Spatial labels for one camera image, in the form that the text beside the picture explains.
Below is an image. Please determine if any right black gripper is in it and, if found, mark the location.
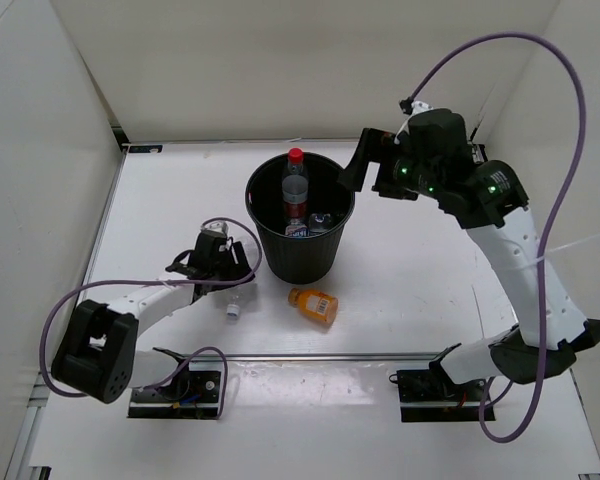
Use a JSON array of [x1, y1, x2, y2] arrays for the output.
[[337, 129, 443, 202]]

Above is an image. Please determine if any tall clear crushed bottle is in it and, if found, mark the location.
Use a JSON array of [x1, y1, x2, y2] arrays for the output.
[[223, 239, 261, 321]]

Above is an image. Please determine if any small clear black-cap bottle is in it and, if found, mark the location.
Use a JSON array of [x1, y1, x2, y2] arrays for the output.
[[307, 213, 336, 236]]

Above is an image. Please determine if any red label clear bottle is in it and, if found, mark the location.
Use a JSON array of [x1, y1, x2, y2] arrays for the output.
[[281, 147, 309, 223]]

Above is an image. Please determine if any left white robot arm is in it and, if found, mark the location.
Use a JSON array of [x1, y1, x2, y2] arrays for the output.
[[39, 219, 257, 404]]

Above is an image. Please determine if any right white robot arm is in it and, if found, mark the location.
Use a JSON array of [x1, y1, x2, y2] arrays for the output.
[[339, 108, 600, 400]]

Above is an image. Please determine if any black plastic waste bin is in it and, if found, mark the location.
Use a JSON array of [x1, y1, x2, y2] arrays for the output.
[[245, 152, 355, 284]]

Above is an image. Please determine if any orange juice bottle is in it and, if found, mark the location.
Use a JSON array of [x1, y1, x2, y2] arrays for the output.
[[287, 288, 339, 327]]

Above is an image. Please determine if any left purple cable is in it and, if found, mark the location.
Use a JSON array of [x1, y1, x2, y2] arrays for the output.
[[39, 217, 264, 420]]

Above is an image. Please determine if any purple cable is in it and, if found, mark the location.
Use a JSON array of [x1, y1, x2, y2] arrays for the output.
[[39, 217, 264, 420], [399, 32, 589, 444]]

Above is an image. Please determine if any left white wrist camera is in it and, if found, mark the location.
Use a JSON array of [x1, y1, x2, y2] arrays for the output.
[[200, 220, 229, 240]]

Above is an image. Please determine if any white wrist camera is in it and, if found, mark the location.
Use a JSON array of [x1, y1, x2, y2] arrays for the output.
[[200, 220, 229, 240], [394, 99, 432, 145]]

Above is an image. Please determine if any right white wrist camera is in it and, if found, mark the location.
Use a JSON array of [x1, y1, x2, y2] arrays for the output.
[[394, 99, 432, 145]]

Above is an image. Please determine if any right aluminium frame rail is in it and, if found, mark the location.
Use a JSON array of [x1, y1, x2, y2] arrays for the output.
[[470, 143, 487, 164]]

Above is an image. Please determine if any front aluminium rail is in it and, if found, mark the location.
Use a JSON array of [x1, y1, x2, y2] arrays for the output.
[[134, 350, 524, 362]]

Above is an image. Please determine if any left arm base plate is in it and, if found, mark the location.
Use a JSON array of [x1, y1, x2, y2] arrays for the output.
[[127, 365, 225, 420]]

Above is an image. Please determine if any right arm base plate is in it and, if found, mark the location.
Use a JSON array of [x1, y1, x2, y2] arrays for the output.
[[388, 370, 486, 423]]

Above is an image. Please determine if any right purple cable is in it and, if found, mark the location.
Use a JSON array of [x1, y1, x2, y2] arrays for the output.
[[399, 32, 589, 444]]

